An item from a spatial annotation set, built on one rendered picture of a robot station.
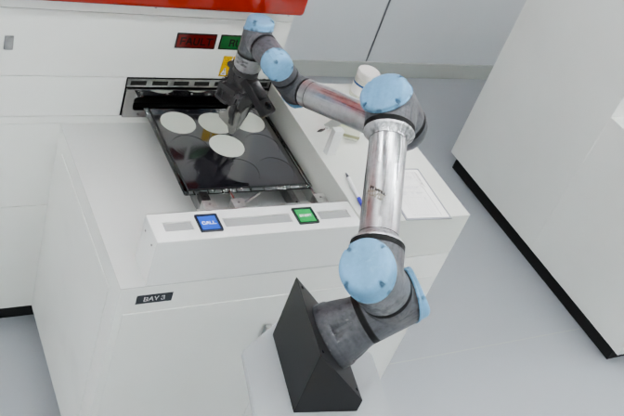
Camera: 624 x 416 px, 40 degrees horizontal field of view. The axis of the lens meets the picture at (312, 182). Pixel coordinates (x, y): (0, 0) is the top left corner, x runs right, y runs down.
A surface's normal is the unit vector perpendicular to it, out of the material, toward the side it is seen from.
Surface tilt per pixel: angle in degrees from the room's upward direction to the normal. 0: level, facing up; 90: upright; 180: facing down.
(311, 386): 90
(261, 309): 90
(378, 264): 50
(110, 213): 0
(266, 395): 0
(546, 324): 0
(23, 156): 90
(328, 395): 90
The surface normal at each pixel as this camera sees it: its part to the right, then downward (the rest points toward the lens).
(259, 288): 0.41, 0.65
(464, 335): 0.30, -0.76
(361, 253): -0.40, -0.36
